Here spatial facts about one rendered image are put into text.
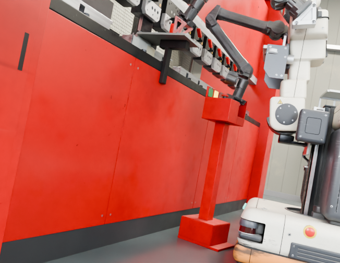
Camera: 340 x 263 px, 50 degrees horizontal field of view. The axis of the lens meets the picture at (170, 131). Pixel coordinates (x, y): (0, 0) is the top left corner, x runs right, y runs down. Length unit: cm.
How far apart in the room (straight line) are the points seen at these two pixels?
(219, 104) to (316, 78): 441
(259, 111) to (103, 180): 256
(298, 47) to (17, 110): 135
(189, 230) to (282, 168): 420
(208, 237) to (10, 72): 132
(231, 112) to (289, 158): 419
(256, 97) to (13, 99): 312
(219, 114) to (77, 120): 86
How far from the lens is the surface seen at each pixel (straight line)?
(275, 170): 609
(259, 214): 162
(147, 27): 197
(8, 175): 106
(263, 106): 386
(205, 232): 197
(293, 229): 162
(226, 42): 218
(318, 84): 627
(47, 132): 127
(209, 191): 203
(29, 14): 106
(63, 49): 129
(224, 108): 195
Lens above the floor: 48
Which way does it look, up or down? 2 degrees up
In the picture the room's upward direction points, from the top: 10 degrees clockwise
